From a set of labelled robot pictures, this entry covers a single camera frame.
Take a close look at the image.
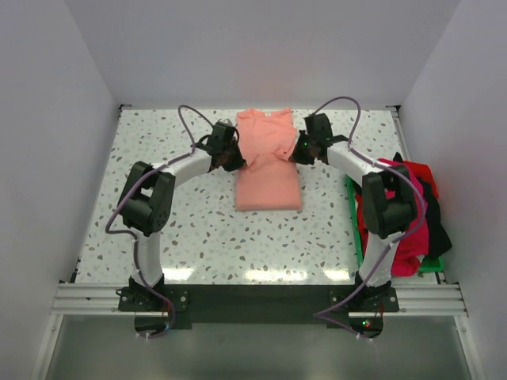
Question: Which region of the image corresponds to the salmon pink t shirt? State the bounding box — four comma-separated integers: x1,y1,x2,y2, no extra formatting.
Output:
236,108,302,211

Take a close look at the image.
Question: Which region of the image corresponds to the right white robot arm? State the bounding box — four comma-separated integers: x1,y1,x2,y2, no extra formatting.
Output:
291,113,425,311

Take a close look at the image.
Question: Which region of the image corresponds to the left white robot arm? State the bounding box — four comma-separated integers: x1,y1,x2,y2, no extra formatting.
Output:
106,122,246,310

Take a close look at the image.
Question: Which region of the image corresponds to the red t shirt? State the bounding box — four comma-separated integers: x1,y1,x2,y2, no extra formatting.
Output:
404,161,439,199

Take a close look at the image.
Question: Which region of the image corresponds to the magenta t shirt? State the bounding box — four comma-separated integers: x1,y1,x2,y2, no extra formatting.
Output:
353,155,433,276

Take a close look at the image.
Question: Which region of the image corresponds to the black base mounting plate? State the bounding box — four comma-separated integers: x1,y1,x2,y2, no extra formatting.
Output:
116,283,400,337

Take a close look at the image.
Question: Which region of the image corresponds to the black t shirt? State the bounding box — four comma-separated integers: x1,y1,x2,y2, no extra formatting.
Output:
394,153,452,260

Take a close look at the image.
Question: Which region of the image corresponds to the green plastic bin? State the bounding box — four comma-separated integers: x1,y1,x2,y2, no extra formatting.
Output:
345,176,445,273

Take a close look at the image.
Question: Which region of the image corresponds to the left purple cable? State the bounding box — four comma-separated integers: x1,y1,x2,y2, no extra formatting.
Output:
105,104,223,340

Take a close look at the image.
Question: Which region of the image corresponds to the purple cable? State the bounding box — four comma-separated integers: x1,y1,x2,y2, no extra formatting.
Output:
105,104,223,340
312,94,427,332

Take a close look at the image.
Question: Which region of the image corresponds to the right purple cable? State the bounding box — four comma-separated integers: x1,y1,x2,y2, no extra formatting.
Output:
312,94,427,332

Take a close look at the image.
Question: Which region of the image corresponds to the aluminium rail frame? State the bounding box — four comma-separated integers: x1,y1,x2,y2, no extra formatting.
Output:
29,104,475,380

